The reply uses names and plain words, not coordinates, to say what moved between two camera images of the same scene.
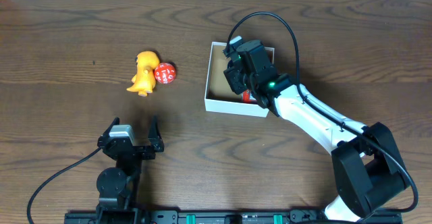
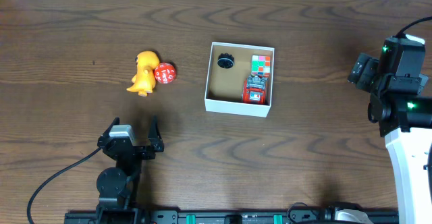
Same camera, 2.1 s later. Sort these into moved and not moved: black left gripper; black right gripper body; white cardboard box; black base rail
Moved: black right gripper body
Not moved: white cardboard box; black base rail; black left gripper
